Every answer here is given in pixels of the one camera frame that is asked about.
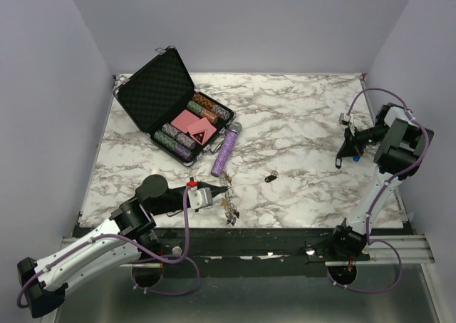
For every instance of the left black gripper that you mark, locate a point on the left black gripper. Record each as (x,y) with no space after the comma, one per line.
(215,190)

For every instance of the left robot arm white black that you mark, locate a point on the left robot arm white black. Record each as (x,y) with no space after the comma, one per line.
(125,237)

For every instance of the silver key black tag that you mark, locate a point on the silver key black tag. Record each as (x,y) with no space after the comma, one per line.
(271,177)

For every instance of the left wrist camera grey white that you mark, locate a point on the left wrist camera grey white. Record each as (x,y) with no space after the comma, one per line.
(200,198)

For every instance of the black poker chip case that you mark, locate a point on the black poker chip case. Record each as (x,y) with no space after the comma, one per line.
(157,94)

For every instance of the purple glitter microphone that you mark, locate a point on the purple glitter microphone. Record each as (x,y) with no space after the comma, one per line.
(226,148)

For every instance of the round metal keyring disc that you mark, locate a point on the round metal keyring disc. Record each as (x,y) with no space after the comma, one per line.
(231,211)

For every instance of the pink card box triangle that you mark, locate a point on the pink card box triangle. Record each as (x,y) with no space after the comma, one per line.
(201,131)

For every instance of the pink card deck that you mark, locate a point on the pink card deck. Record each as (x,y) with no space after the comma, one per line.
(184,119)

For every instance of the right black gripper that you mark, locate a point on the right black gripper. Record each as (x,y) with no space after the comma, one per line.
(351,147)

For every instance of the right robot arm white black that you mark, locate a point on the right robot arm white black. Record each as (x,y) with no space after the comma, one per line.
(401,144)

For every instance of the black mounting base rail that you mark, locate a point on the black mounting base rail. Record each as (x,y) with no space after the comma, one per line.
(233,253)

